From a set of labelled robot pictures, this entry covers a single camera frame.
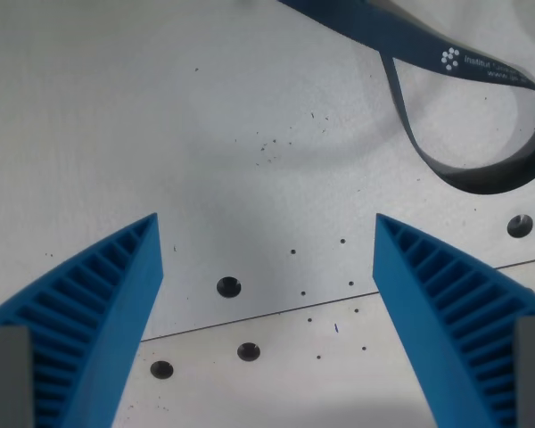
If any dark blue printed lanyard strap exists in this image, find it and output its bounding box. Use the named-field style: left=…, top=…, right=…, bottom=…
left=277, top=0, right=535, bottom=196

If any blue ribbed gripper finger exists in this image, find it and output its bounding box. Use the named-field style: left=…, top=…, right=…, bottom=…
left=0, top=212, right=166, bottom=428
left=372, top=212, right=535, bottom=428

